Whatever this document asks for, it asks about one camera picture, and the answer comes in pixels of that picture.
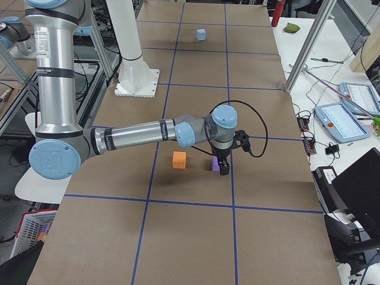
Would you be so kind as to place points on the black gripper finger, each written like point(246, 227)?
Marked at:
point(224, 168)

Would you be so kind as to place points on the far teach pendant tablet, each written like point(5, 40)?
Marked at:
point(362, 94)

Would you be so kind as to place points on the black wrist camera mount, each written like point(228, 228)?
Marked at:
point(241, 140)

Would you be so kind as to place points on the light blue foam block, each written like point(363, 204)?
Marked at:
point(201, 34)

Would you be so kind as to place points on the purple foam block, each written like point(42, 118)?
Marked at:
point(215, 164)

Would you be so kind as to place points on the orange foam block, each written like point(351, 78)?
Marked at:
point(179, 160)

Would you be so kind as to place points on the red bottle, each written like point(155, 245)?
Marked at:
point(277, 12)

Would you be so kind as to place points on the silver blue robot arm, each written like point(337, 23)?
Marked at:
point(14, 33)
point(55, 23)

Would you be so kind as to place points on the black box with label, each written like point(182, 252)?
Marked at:
point(327, 195)

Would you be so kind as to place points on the white plastic basket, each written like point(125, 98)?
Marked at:
point(33, 226)

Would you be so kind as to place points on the black power strip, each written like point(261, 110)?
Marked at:
point(308, 137)

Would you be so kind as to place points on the near teach pendant tablet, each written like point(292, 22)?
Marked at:
point(340, 123)

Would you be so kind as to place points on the black laptop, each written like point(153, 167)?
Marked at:
point(358, 187)

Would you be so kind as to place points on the olive green bean bag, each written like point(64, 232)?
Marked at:
point(291, 28)

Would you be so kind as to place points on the white pedestal column with base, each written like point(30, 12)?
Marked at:
point(135, 78)

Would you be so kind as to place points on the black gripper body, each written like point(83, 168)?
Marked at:
point(221, 154)

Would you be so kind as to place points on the teach pendant tablet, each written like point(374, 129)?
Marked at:
point(362, 94)
point(340, 123)

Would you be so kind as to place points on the aluminium frame post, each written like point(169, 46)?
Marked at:
point(316, 28)

